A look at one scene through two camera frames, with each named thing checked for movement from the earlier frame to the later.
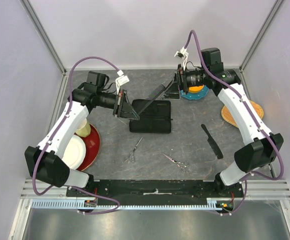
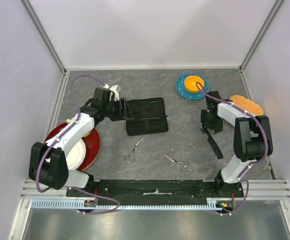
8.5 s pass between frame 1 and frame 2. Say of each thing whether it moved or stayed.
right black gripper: moved
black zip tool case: moved
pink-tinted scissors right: stayed
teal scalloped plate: stayed
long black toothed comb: stayed
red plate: stayed
